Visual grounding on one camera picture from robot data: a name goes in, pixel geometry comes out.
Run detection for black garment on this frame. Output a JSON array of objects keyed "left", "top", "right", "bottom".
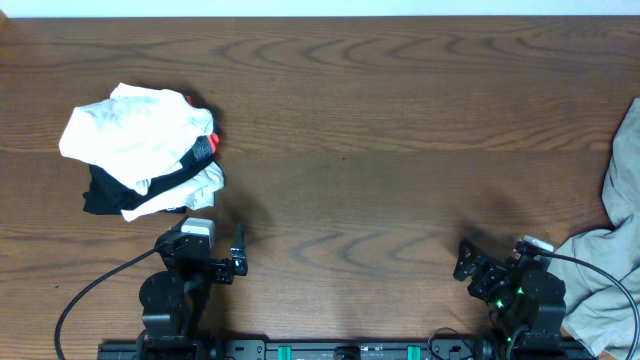
[{"left": 83, "top": 136, "right": 214, "bottom": 215}]

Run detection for red garment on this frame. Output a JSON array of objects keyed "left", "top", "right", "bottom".
[{"left": 185, "top": 95, "right": 219, "bottom": 154}]

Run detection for khaki grey shorts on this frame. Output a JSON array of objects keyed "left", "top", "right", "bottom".
[{"left": 549, "top": 99, "right": 639, "bottom": 359}]

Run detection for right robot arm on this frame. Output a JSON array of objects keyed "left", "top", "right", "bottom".
[{"left": 453, "top": 236, "right": 569, "bottom": 360}]

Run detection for white garment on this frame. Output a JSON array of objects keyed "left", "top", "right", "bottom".
[
  {"left": 59, "top": 83, "right": 214, "bottom": 195},
  {"left": 121, "top": 162, "right": 224, "bottom": 222}
]

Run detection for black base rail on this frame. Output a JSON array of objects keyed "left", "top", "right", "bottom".
[{"left": 96, "top": 338, "right": 592, "bottom": 360}]

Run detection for white top garment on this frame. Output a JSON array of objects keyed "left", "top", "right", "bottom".
[{"left": 59, "top": 83, "right": 214, "bottom": 195}]

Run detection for white bottom garment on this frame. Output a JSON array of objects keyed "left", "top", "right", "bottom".
[{"left": 121, "top": 162, "right": 224, "bottom": 222}]

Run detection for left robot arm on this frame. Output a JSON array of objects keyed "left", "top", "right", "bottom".
[{"left": 135, "top": 218, "right": 248, "bottom": 360}]

